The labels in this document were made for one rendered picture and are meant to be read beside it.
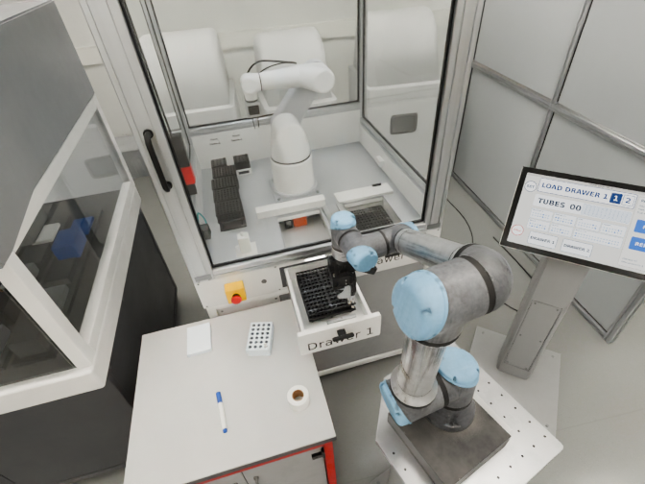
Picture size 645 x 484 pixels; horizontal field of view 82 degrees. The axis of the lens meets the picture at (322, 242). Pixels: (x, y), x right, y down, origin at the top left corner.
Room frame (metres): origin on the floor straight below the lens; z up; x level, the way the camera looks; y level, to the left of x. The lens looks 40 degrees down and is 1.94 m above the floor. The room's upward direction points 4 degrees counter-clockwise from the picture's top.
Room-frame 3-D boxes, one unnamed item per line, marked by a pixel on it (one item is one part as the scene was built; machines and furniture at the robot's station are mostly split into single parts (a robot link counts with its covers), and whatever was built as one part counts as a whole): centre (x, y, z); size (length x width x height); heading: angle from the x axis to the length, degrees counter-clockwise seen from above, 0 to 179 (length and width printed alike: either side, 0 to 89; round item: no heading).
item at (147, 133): (0.97, 0.45, 1.45); 0.05 x 0.03 x 0.19; 12
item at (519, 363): (1.03, -0.96, 0.51); 0.50 x 0.45 x 1.02; 149
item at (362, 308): (0.97, 0.01, 0.86); 0.40 x 0.26 x 0.06; 12
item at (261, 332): (0.84, 0.26, 0.78); 0.12 x 0.08 x 0.04; 177
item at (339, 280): (0.87, -0.06, 1.08); 0.09 x 0.08 x 0.12; 102
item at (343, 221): (0.87, -0.07, 1.24); 0.09 x 0.08 x 0.11; 19
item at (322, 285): (0.96, 0.01, 0.87); 0.22 x 0.18 x 0.06; 12
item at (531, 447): (0.50, -0.35, 0.70); 0.45 x 0.44 x 0.12; 28
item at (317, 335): (0.77, -0.04, 0.87); 0.29 x 0.02 x 0.11; 102
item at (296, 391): (0.60, 0.12, 0.78); 0.07 x 0.07 x 0.04
